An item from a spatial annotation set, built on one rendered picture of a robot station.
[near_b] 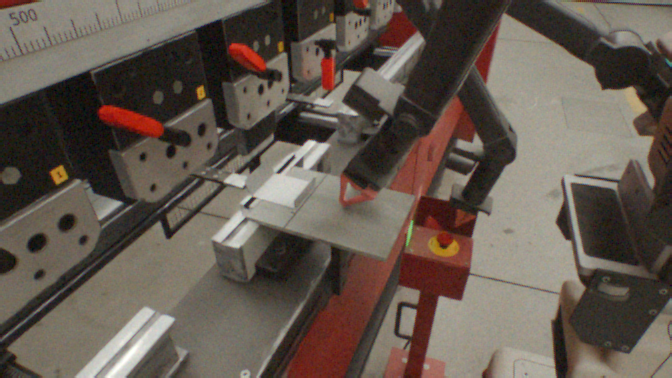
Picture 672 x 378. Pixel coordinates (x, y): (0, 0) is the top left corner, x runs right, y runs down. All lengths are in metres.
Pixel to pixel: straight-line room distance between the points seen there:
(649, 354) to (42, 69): 0.88
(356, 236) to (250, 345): 0.25
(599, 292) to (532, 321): 1.30
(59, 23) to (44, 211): 0.16
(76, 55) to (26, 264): 0.19
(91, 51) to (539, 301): 1.93
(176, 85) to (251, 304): 0.42
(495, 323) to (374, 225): 1.28
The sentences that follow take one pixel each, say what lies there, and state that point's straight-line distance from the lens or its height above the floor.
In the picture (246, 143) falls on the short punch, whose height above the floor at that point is 1.13.
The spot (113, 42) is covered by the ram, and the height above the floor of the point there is 1.36.
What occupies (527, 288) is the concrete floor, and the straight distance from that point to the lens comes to 2.12.
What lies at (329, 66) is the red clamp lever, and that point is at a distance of 0.81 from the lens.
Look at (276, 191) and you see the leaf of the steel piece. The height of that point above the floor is 1.00.
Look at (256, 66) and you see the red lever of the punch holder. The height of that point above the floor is 1.28.
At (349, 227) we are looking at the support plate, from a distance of 0.72.
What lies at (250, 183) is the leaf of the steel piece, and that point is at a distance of 0.80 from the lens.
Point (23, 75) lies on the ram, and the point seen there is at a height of 1.35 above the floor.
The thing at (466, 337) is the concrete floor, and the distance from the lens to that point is 1.86.
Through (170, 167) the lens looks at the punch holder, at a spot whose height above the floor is 1.20.
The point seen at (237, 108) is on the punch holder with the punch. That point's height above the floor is 1.22.
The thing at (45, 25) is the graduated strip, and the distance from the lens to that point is 0.43.
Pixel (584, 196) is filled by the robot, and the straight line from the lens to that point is 0.84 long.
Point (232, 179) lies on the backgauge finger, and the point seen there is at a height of 1.00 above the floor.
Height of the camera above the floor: 1.47
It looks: 37 degrees down
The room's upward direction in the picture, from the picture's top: straight up
